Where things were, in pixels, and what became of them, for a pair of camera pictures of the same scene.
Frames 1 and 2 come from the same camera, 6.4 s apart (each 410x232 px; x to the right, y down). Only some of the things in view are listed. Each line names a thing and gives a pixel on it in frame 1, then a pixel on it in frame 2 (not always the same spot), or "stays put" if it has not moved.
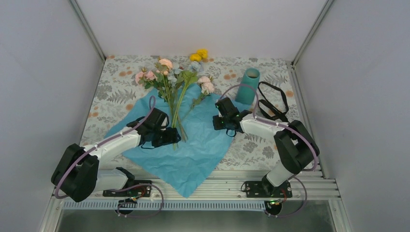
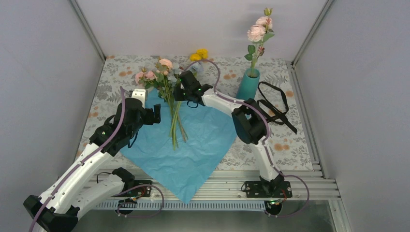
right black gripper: x=217 y=126 -> x=177 y=96
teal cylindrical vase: x=248 y=86 stays put
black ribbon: x=280 y=115 stays put
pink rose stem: x=207 y=87 -> x=257 y=34
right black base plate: x=260 y=189 stays put
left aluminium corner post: x=79 y=11 stays put
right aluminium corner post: x=328 y=3 stays put
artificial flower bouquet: x=165 y=78 stays put
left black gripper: x=170 y=137 -> x=150 y=120
